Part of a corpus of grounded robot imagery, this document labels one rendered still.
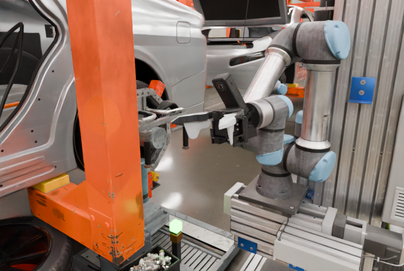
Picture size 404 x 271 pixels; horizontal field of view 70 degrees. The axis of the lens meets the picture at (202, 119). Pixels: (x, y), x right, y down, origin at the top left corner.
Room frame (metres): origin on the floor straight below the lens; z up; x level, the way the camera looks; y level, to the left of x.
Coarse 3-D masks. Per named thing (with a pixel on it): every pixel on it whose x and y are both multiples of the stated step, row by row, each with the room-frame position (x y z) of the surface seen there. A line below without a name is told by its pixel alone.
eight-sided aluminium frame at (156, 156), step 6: (138, 90) 1.76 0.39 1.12; (144, 90) 1.74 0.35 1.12; (150, 90) 1.78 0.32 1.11; (138, 96) 1.70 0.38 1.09; (150, 96) 1.81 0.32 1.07; (156, 96) 1.83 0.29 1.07; (156, 102) 1.84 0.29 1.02; (168, 108) 1.92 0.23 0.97; (162, 114) 1.94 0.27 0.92; (168, 114) 1.92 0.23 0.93; (162, 126) 1.93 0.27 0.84; (168, 126) 1.92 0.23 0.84; (168, 132) 1.92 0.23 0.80; (168, 138) 1.91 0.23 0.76; (156, 150) 1.87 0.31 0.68; (162, 150) 1.86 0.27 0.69; (156, 156) 1.83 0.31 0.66; (156, 162) 1.80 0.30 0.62; (150, 168) 1.76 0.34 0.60
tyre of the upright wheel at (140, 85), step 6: (138, 84) 1.82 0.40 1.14; (144, 84) 1.86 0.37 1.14; (156, 108) 1.95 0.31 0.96; (78, 120) 1.56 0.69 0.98; (78, 126) 1.54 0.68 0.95; (78, 132) 1.53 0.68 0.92; (78, 138) 1.53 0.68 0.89; (78, 144) 1.53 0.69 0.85; (78, 150) 1.54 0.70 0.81; (78, 156) 1.56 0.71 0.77; (78, 162) 1.59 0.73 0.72; (84, 168) 1.59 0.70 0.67
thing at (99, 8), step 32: (96, 0) 0.99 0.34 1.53; (128, 0) 1.10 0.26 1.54; (96, 32) 0.99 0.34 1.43; (128, 32) 1.10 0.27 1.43; (96, 64) 1.00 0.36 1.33; (128, 64) 1.09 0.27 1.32; (96, 96) 1.01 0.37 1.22; (128, 96) 1.08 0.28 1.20; (96, 128) 1.01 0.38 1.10; (128, 128) 1.07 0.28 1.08; (96, 160) 1.03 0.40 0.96; (128, 160) 1.06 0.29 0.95; (96, 192) 1.04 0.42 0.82; (128, 192) 1.05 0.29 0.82; (96, 224) 1.04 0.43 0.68; (128, 224) 1.04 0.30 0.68; (128, 256) 1.03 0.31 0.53
